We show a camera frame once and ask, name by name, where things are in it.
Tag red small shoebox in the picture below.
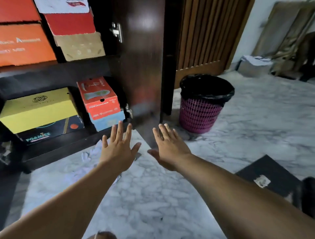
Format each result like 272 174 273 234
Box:
44 11 96 36

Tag dark wooden cabinet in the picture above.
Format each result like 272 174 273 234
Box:
0 0 185 229

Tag orange shoe box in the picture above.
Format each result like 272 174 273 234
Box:
0 23 57 67

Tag brown slatted wooden door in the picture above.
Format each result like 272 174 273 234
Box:
175 0 255 89

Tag white paper sheets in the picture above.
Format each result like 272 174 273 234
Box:
241 55 273 66

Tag person's right forearm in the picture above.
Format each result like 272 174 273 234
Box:
173 154 315 239

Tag white paper pile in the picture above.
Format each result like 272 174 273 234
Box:
63 140 121 185

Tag black Foamies shoebox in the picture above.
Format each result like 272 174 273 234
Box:
16 115 85 146

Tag person's left hand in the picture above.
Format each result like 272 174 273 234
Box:
98 120 142 173

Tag red GoWalk shoebox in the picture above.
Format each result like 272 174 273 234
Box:
76 76 121 120

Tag red and white shoe box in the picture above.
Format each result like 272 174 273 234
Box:
0 0 42 24

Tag person's right hand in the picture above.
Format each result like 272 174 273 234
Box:
147 123 192 172

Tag person's left forearm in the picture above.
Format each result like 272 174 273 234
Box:
0 161 123 239

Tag tan cardboard shoebox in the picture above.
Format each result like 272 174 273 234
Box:
53 31 106 62

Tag light wooden table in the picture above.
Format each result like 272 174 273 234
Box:
252 1 315 77

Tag white Skechers shoebox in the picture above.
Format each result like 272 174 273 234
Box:
33 0 90 14

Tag light blue Veranevada box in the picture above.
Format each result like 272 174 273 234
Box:
89 110 126 132

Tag person's bare leg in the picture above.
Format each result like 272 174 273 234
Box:
93 231 117 239

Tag black trash bag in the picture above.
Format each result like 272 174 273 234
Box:
179 74 235 108

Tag black Onitsuka Tiger shoebox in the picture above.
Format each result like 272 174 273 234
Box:
235 154 302 197

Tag yellow Lace Lynelle shoebox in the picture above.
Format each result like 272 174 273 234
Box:
0 87 79 134

